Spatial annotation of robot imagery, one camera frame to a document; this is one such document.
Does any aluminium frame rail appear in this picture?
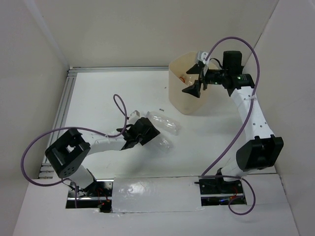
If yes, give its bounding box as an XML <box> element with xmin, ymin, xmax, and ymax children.
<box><xmin>38</xmin><ymin>65</ymin><xmax>243</xmax><ymax>178</ymax></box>

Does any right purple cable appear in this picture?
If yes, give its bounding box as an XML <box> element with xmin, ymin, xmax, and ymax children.
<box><xmin>201</xmin><ymin>36</ymin><xmax>261</xmax><ymax>216</ymax></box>

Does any beige plastic bin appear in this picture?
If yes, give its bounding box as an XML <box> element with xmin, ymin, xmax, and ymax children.
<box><xmin>168</xmin><ymin>52</ymin><xmax>212</xmax><ymax>115</ymax></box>

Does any red cap labelled bottle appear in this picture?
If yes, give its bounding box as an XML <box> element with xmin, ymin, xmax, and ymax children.
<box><xmin>179</xmin><ymin>75</ymin><xmax>195</xmax><ymax>86</ymax></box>

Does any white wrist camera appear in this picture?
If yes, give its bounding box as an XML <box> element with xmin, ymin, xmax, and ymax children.
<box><xmin>130</xmin><ymin>110</ymin><xmax>140</xmax><ymax>117</ymax></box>
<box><xmin>195</xmin><ymin>51</ymin><xmax>209</xmax><ymax>65</ymax></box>

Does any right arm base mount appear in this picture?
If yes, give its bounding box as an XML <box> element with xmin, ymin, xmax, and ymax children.
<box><xmin>194</xmin><ymin>178</ymin><xmax>247</xmax><ymax>206</ymax></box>

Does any clear bottle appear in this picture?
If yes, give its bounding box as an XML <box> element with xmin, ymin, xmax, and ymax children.
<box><xmin>154</xmin><ymin>134</ymin><xmax>174</xmax><ymax>153</ymax></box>
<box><xmin>146</xmin><ymin>112</ymin><xmax>181</xmax><ymax>135</ymax></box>

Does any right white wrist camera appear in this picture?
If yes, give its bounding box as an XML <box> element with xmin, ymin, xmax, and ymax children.
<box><xmin>195</xmin><ymin>51</ymin><xmax>209</xmax><ymax>65</ymax></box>

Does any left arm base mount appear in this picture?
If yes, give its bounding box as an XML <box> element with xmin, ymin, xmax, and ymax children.
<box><xmin>65</xmin><ymin>180</ymin><xmax>113</xmax><ymax>213</ymax></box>

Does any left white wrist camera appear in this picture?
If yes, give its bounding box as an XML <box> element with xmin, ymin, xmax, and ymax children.
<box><xmin>130</xmin><ymin>110</ymin><xmax>140</xmax><ymax>117</ymax></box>

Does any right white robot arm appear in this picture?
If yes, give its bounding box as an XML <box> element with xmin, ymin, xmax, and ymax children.
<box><xmin>182</xmin><ymin>51</ymin><xmax>284</xmax><ymax>193</ymax></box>

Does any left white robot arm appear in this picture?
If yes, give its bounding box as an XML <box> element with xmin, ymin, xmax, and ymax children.
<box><xmin>45</xmin><ymin>117</ymin><xmax>160</xmax><ymax>196</ymax></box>

